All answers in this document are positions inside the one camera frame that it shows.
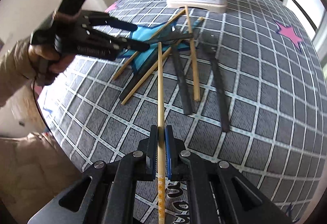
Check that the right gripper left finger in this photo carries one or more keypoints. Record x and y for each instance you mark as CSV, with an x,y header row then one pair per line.
x,y
151,153

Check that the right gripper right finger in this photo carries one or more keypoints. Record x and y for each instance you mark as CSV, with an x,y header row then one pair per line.
x,y
170,152

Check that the long plain wooden chopstick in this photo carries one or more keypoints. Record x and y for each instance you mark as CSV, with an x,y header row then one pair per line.
x,y
154,36

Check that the dark plastic spoon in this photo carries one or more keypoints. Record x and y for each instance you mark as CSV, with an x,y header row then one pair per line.
x,y
179,71

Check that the dark translucent spoon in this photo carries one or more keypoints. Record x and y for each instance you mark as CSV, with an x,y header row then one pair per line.
x,y
135,82

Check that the dark plastic utensil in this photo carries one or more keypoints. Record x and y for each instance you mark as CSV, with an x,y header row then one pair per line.
x,y
210,53

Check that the blue patterned chopstick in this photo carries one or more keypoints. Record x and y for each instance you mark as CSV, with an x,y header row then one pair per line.
x,y
196,27

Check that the beige jacket sleeve forearm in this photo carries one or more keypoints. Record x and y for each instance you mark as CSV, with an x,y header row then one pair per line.
x,y
16,70

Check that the person's left hand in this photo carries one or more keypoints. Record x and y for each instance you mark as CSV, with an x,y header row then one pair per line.
x,y
47,52

